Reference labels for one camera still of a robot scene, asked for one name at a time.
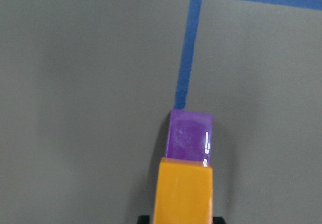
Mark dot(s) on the purple trapezoid block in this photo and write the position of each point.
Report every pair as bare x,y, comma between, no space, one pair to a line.
189,136

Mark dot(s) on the orange trapezoid block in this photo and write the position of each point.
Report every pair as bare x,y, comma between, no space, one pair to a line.
184,192

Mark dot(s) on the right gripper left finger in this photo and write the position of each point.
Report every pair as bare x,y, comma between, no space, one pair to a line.
144,219

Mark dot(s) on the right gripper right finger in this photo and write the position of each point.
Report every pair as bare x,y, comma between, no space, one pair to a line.
218,220

